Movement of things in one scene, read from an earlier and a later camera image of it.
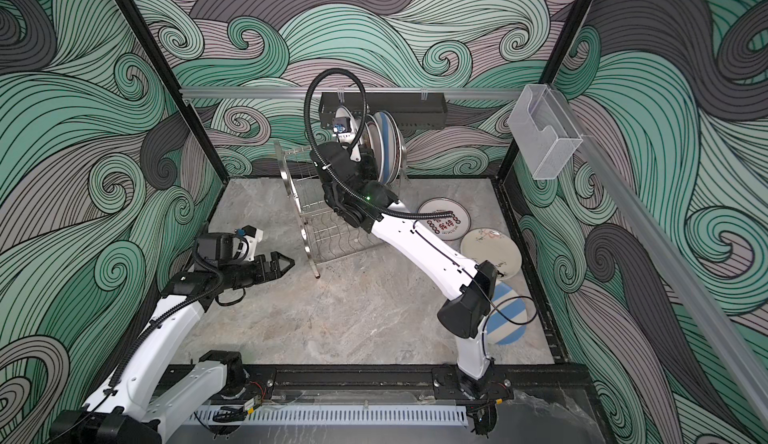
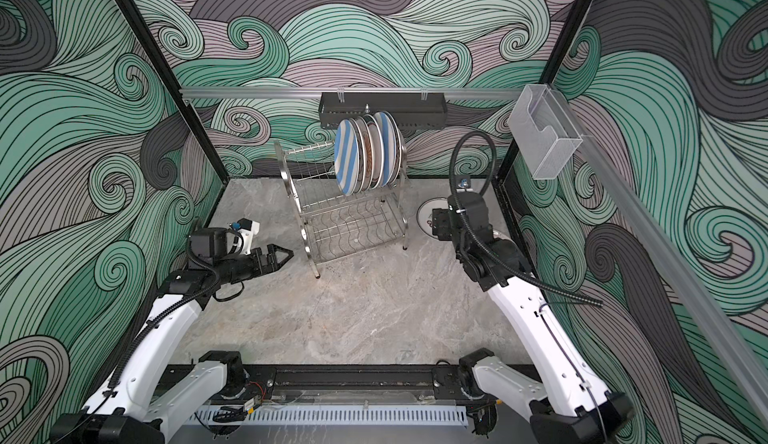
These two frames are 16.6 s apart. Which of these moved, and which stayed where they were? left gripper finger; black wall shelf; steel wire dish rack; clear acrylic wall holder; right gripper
Moved: right gripper; left gripper finger
Stayed: clear acrylic wall holder; steel wire dish rack; black wall shelf
